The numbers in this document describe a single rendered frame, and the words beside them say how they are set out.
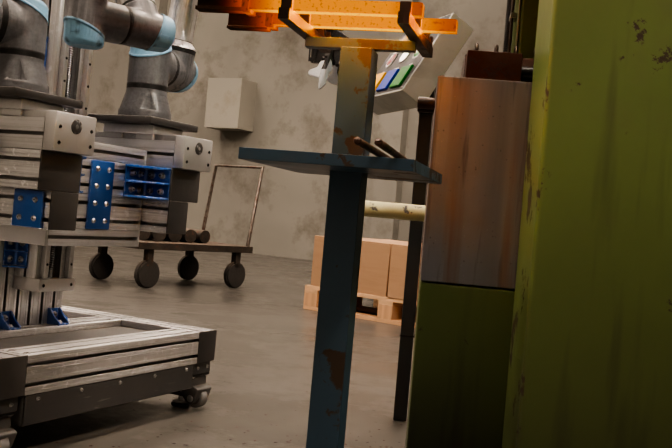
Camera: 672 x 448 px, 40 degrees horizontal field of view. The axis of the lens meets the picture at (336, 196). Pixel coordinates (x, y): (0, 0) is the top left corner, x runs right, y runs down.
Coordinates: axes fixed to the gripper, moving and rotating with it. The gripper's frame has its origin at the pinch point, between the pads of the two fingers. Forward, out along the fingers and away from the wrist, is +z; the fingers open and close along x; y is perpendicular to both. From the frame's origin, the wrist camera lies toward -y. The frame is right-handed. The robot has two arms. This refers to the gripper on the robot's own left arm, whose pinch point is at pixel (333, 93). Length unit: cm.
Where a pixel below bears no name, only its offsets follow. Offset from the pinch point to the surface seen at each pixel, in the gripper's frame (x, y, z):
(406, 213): -5.5, -22.9, 32.0
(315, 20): 81, -36, -2
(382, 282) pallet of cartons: -261, 90, 70
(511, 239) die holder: 39, -65, 36
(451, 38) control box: -15.7, -28.1, -18.9
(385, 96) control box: -15.8, -9.1, -1.9
